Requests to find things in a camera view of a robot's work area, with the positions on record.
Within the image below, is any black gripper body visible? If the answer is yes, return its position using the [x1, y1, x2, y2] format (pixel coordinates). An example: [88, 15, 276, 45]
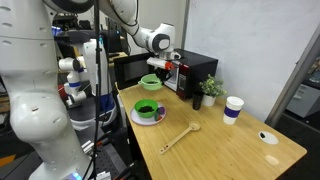
[154, 68, 179, 84]

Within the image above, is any light green bowl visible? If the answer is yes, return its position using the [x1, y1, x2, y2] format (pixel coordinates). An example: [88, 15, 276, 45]
[137, 73, 165, 92]

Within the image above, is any dark green bowl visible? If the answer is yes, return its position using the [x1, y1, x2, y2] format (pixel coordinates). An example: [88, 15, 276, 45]
[133, 98, 160, 119]

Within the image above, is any beige measuring spoon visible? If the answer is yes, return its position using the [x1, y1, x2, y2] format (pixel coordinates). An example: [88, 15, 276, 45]
[158, 120, 202, 156]

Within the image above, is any black red microwave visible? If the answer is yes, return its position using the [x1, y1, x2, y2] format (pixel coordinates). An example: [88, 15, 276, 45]
[113, 48, 220, 101]

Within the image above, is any black cup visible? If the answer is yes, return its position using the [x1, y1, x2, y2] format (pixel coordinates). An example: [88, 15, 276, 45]
[191, 90, 205, 111]

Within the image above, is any small potted plant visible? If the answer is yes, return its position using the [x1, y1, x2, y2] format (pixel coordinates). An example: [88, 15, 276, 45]
[198, 73, 228, 108]

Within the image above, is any pale round plate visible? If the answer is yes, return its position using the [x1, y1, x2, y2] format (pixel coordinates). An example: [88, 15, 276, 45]
[129, 102, 168, 127]

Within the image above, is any white blue background robot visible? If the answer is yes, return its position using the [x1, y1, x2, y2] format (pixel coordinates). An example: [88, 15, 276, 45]
[53, 28, 118, 132]

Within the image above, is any white blue-banded paper cup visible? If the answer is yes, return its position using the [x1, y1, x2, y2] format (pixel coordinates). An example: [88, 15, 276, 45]
[222, 95, 245, 126]

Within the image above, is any grey cabinet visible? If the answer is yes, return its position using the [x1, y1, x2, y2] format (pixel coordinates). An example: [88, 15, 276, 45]
[285, 82, 320, 120]

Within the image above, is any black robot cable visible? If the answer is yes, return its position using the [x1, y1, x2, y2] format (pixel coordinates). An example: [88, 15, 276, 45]
[81, 0, 103, 180]

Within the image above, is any white table cable grommet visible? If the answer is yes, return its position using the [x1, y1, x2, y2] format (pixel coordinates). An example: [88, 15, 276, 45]
[257, 130, 280, 146]

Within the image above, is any grey metal frame post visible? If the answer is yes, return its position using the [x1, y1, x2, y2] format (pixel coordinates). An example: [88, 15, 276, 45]
[264, 23, 320, 128]

